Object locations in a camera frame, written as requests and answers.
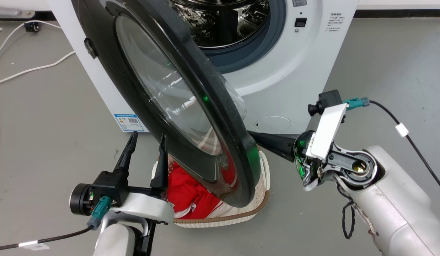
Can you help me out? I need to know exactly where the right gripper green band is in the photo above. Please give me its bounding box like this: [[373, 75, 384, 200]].
[[248, 130, 329, 192]]

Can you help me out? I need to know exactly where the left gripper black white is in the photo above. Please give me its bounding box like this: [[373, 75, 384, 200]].
[[70, 131, 175, 224]]

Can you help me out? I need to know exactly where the black round glass washer door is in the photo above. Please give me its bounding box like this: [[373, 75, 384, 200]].
[[71, 0, 260, 208]]

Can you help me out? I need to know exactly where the white front-load washing machine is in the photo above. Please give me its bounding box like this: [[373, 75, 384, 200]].
[[48, 0, 359, 135]]

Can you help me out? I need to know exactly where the grey-blue rubber door gasket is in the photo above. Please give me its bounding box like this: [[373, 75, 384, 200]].
[[202, 0, 287, 74]]

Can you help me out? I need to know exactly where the blue energy label sticker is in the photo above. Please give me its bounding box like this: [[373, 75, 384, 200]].
[[113, 113, 150, 133]]

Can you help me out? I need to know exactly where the red and white garment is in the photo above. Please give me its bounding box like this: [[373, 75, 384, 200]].
[[166, 128, 239, 219]]

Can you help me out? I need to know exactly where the white laundry basket brown rim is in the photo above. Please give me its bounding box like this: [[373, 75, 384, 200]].
[[151, 149, 271, 228]]

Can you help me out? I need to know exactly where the steel washer drum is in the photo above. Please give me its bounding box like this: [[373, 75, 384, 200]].
[[169, 0, 271, 48]]

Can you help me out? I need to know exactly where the grey white furniture base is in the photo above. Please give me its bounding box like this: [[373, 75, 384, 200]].
[[0, 0, 36, 19]]

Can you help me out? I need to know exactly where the thin black looped cable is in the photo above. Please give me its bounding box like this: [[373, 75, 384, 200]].
[[337, 183, 356, 240]]

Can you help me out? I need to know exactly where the black cable with white tag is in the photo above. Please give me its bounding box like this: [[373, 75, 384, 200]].
[[343, 97, 440, 198], [0, 196, 112, 252]]

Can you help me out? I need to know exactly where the white floor cable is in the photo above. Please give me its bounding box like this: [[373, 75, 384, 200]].
[[0, 51, 76, 87], [0, 20, 62, 66]]

